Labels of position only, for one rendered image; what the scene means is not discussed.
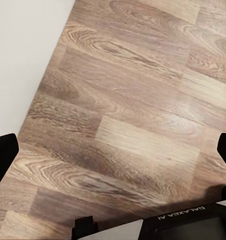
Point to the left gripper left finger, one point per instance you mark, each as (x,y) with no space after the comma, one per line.
(9,148)

